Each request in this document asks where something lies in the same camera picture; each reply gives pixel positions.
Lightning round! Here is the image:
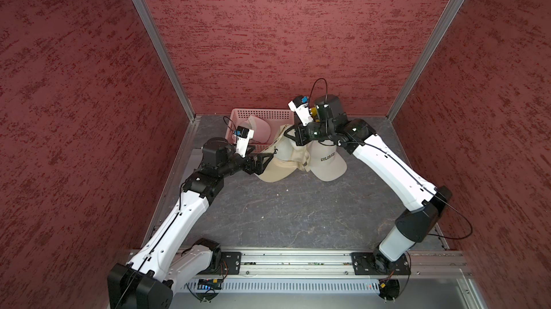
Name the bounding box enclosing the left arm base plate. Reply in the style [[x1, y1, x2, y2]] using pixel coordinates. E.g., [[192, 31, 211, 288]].
[[215, 252, 242, 276]]

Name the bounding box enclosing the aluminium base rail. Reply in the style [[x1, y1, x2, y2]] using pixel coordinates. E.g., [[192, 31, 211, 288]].
[[122, 248, 472, 279]]

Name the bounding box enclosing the right corner aluminium post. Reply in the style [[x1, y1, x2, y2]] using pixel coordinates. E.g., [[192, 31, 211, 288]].
[[387, 0, 465, 122]]

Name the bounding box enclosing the pink plastic basket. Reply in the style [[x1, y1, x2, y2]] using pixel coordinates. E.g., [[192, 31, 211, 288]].
[[224, 108, 295, 153]]

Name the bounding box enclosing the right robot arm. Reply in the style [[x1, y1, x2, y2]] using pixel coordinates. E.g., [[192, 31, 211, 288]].
[[288, 95, 452, 268]]

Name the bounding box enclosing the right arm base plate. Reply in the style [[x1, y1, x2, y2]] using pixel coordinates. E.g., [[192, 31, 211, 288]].
[[350, 252, 411, 277]]

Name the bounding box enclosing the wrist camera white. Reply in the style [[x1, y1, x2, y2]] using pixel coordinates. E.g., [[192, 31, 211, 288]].
[[288, 95, 314, 126], [234, 126, 254, 158]]

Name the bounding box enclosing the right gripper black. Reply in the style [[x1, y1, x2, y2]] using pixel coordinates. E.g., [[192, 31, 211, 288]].
[[284, 118, 335, 144]]

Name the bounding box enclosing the beige baseball cap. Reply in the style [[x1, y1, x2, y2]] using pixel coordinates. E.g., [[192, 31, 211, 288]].
[[257, 125, 311, 183]]

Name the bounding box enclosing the pink cloth in basket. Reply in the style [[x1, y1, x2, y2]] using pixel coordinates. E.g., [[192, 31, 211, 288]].
[[246, 115, 271, 144]]

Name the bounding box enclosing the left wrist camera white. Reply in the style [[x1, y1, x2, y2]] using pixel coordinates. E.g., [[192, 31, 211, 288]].
[[234, 126, 254, 158]]

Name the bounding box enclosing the left corner aluminium post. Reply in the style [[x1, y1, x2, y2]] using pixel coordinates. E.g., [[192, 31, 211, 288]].
[[132, 0, 196, 123]]

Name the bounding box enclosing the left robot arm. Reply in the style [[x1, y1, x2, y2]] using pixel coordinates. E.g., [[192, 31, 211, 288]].
[[107, 138, 275, 308]]

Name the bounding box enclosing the white Colorado baseball cap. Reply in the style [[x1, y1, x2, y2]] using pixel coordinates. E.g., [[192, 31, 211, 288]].
[[307, 141, 347, 182]]

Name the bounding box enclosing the corner aluminium post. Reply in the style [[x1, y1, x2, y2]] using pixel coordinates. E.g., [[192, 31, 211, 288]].
[[387, 0, 465, 122], [132, 0, 196, 123]]

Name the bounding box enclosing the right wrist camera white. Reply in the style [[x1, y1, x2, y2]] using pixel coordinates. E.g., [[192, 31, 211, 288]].
[[288, 95, 314, 126]]

